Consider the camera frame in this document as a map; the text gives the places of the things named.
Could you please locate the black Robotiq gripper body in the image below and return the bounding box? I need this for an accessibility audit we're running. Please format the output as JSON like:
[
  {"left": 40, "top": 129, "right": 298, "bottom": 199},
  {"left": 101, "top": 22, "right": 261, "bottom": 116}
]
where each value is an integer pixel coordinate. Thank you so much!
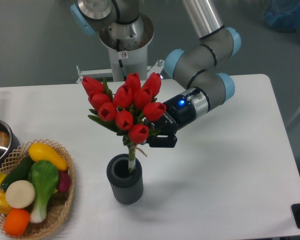
[{"left": 145, "top": 94, "right": 197, "bottom": 136}]

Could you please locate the yellow squash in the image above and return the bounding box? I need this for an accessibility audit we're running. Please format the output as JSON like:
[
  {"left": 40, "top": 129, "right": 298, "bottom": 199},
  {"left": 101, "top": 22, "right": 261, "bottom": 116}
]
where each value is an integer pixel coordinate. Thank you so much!
[{"left": 28, "top": 142, "right": 68, "bottom": 171}]

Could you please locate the round white radish slice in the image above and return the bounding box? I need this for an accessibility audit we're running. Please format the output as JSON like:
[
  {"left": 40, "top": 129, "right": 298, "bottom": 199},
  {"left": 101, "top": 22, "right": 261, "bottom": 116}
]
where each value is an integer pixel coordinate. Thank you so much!
[{"left": 5, "top": 180, "right": 36, "bottom": 209}]

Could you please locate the purple red radish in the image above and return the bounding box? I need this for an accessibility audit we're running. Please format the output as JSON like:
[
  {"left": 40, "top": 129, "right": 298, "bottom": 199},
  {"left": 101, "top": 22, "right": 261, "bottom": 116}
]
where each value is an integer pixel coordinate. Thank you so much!
[{"left": 56, "top": 171, "right": 72, "bottom": 193}]

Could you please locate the dark green cucumber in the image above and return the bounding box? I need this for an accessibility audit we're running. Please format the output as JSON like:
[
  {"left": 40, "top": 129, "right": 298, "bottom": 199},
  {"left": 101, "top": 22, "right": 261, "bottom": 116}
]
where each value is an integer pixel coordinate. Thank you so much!
[{"left": 0, "top": 155, "right": 35, "bottom": 191}]

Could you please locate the blue plastic bag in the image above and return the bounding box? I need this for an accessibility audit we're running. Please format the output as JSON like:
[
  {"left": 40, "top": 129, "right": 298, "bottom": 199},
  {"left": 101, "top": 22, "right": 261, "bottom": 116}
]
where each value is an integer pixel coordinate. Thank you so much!
[{"left": 261, "top": 0, "right": 300, "bottom": 41}]

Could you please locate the red tulip bouquet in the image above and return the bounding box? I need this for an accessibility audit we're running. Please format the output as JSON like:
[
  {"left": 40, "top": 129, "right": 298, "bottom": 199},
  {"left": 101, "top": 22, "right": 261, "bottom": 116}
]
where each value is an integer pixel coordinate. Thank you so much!
[{"left": 81, "top": 72, "right": 166, "bottom": 172}]

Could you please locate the dark grey ribbed vase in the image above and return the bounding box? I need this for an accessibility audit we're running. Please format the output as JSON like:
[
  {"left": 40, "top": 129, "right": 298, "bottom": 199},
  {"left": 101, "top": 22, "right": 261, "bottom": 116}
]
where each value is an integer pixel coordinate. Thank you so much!
[{"left": 106, "top": 154, "right": 144, "bottom": 205}]

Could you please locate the yellow bell pepper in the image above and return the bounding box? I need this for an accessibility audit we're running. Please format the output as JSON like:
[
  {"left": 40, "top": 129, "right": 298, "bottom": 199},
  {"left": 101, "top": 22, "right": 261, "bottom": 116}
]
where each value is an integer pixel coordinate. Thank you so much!
[{"left": 0, "top": 190, "right": 13, "bottom": 215}]

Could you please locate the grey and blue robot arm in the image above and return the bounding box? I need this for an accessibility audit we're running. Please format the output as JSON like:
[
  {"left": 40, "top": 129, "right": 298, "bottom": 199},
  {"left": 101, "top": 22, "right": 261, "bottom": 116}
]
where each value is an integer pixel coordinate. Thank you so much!
[{"left": 70, "top": 0, "right": 241, "bottom": 148}]

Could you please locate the green bok choy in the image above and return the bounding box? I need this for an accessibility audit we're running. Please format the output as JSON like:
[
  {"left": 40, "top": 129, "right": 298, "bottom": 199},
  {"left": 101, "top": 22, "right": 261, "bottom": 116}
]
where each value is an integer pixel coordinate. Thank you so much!
[{"left": 28, "top": 160, "right": 59, "bottom": 224}]

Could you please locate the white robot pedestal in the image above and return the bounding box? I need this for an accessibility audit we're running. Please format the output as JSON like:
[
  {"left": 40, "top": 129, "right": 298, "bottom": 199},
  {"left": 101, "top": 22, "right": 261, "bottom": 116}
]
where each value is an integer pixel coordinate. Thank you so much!
[{"left": 76, "top": 46, "right": 165, "bottom": 83}]

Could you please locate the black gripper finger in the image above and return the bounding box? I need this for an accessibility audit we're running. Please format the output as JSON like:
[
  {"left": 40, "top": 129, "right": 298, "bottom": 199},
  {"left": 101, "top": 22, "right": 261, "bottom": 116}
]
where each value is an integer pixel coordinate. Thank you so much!
[{"left": 140, "top": 133, "right": 178, "bottom": 148}]

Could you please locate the orange fruit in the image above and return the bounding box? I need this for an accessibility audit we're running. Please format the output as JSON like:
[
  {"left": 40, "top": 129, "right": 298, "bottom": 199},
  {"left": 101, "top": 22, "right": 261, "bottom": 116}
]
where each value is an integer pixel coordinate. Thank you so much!
[{"left": 3, "top": 208, "right": 30, "bottom": 237}]

